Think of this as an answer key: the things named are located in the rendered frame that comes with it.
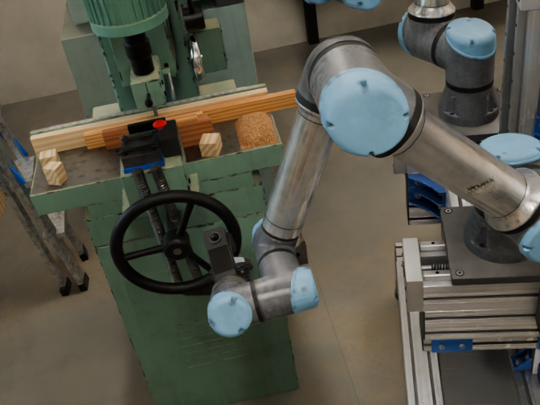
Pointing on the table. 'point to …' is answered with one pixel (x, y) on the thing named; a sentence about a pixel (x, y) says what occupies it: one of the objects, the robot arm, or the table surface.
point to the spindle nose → (139, 53)
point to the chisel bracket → (150, 83)
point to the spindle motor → (124, 16)
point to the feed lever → (193, 17)
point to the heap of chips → (255, 130)
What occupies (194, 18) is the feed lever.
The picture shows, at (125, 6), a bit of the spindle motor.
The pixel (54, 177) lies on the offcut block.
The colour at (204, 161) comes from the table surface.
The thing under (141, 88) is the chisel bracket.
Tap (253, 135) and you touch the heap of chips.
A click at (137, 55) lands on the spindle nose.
